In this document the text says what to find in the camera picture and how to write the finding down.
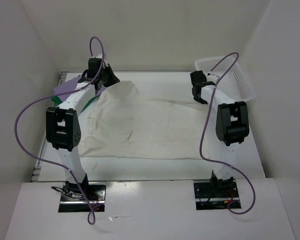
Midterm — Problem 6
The lavender t shirt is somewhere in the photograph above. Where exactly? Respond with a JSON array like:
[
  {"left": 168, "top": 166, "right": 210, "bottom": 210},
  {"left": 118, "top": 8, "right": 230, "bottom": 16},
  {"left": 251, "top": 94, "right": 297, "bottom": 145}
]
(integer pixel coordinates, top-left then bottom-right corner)
[{"left": 53, "top": 76, "right": 81, "bottom": 95}]

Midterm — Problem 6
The cream t shirt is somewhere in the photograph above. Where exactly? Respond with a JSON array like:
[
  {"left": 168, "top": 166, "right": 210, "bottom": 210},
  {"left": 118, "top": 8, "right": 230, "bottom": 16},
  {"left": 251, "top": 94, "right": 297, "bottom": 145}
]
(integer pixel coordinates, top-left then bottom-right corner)
[{"left": 78, "top": 81, "right": 208, "bottom": 160}]

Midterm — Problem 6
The green t shirt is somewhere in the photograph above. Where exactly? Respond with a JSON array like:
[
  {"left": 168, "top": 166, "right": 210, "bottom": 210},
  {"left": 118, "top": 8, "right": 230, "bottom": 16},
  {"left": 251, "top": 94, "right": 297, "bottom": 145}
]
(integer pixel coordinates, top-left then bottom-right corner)
[{"left": 51, "top": 94, "right": 99, "bottom": 114}]

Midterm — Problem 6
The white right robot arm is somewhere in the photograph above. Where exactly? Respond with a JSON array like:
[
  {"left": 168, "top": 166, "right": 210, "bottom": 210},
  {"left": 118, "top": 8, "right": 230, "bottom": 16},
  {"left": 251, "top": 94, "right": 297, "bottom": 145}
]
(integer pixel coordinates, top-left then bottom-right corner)
[{"left": 192, "top": 81, "right": 250, "bottom": 197}]

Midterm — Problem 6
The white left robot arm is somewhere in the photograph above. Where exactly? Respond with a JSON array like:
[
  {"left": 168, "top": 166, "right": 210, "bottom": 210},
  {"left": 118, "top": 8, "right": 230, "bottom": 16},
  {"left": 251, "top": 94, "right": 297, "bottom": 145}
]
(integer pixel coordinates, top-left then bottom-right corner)
[{"left": 46, "top": 64, "right": 120, "bottom": 200}]

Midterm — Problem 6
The white plastic basket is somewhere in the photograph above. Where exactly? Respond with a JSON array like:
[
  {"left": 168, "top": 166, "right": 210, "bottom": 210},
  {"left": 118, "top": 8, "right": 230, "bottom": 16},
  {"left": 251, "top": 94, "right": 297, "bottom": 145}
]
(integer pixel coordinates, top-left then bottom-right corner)
[{"left": 194, "top": 54, "right": 256, "bottom": 102}]

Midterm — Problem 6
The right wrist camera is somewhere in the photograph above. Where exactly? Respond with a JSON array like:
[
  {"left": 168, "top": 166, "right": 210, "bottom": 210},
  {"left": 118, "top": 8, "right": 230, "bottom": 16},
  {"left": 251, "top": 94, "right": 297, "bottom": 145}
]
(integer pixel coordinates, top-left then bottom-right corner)
[{"left": 190, "top": 70, "right": 207, "bottom": 87}]

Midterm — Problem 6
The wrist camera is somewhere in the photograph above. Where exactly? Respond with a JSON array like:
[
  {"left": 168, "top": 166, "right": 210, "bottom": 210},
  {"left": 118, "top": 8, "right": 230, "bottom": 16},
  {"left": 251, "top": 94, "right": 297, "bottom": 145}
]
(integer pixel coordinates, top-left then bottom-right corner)
[
  {"left": 87, "top": 53, "right": 103, "bottom": 78},
  {"left": 190, "top": 70, "right": 207, "bottom": 87}
]

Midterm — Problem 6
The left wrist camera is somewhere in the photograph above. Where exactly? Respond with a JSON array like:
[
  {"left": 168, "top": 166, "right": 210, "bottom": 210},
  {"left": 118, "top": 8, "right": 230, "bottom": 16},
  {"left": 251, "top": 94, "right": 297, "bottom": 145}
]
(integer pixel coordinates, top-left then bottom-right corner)
[{"left": 87, "top": 53, "right": 103, "bottom": 78}]

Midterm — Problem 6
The aluminium table edge rail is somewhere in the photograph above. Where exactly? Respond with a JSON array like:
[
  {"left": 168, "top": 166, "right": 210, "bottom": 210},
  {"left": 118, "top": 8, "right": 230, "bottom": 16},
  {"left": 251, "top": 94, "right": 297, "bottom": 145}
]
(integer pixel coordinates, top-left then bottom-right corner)
[{"left": 29, "top": 71, "right": 69, "bottom": 182}]

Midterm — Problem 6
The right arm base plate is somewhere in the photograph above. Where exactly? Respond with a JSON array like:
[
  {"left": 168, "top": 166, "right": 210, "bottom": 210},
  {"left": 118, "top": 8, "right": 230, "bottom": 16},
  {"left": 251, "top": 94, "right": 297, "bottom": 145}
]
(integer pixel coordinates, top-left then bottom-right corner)
[{"left": 193, "top": 180, "right": 242, "bottom": 211}]

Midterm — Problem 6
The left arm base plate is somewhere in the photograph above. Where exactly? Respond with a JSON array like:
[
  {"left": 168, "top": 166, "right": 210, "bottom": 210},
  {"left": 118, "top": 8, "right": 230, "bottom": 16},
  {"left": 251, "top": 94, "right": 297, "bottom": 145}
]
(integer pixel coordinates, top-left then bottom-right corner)
[{"left": 51, "top": 182, "right": 106, "bottom": 213}]

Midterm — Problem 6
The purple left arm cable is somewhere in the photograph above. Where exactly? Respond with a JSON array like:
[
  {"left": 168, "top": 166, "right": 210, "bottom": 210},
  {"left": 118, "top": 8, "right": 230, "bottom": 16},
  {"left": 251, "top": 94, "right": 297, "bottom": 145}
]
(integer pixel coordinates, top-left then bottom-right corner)
[{"left": 14, "top": 36, "right": 106, "bottom": 225}]

